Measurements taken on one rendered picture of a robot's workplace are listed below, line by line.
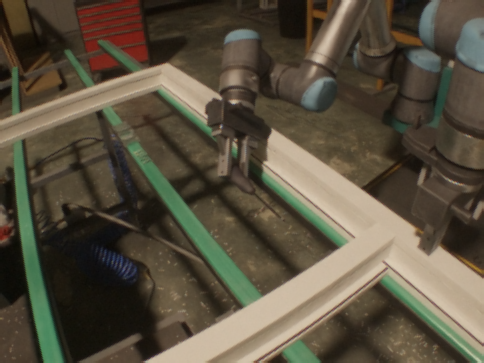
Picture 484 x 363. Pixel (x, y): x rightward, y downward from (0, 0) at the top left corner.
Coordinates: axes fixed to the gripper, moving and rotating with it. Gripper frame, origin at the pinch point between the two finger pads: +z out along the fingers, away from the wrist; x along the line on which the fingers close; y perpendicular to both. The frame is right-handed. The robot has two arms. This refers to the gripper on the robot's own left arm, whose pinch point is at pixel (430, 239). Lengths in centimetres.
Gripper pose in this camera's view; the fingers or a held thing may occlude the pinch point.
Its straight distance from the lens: 60.6
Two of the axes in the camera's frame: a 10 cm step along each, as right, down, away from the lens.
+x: 8.4, -3.8, 4.0
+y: 5.4, 5.0, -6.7
